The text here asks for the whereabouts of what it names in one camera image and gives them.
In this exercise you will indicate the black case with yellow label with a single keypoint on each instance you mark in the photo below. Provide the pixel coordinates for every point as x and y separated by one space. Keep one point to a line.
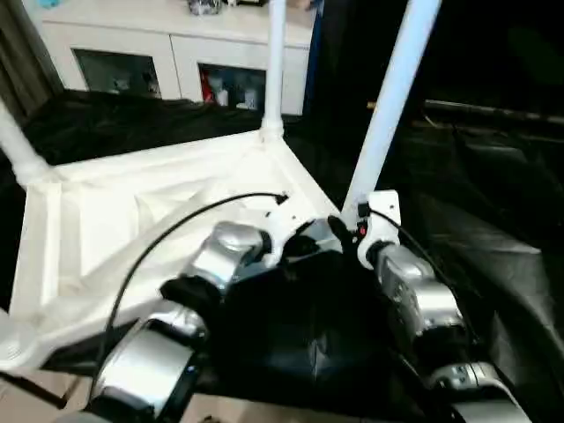
352 53

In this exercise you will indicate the grey curtain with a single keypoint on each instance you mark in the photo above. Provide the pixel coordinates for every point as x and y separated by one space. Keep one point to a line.
22 57

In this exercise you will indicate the white sideboard cabinet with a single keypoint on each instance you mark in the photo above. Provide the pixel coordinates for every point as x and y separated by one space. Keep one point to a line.
176 31

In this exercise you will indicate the white plastic table top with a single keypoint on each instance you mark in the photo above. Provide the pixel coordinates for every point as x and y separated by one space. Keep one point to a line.
110 220

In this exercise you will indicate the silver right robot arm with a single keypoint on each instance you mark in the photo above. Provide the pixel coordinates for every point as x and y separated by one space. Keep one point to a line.
418 291

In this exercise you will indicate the grey metal bar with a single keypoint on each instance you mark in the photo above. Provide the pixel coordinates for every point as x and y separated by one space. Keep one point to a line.
493 111

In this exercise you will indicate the black table mat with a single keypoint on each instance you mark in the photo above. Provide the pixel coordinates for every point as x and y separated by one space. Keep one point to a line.
462 220

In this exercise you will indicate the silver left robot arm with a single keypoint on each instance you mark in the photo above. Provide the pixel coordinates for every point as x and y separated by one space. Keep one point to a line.
220 255

